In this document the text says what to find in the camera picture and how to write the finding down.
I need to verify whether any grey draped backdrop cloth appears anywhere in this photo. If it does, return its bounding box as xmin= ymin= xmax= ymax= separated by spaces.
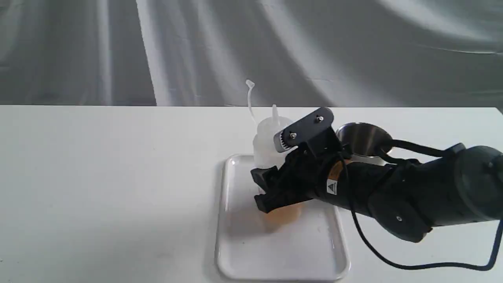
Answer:
xmin=0 ymin=0 xmax=503 ymax=110

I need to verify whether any white rectangular plastic tray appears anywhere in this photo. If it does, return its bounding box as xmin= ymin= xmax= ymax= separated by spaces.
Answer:
xmin=215 ymin=155 xmax=351 ymax=283

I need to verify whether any stainless steel cup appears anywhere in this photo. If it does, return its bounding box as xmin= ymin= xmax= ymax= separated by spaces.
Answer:
xmin=336 ymin=122 xmax=392 ymax=165

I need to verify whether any translucent plastic squeeze bottle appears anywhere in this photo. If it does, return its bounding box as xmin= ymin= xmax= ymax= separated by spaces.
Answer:
xmin=245 ymin=79 xmax=303 ymax=232

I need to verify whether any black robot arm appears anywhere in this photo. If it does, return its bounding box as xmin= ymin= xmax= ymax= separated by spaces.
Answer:
xmin=250 ymin=107 xmax=503 ymax=243

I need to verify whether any black cable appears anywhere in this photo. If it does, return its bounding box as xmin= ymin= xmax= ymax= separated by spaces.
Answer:
xmin=338 ymin=140 xmax=503 ymax=272

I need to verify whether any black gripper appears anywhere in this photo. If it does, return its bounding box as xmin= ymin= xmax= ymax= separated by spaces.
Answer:
xmin=250 ymin=107 xmax=393 ymax=216

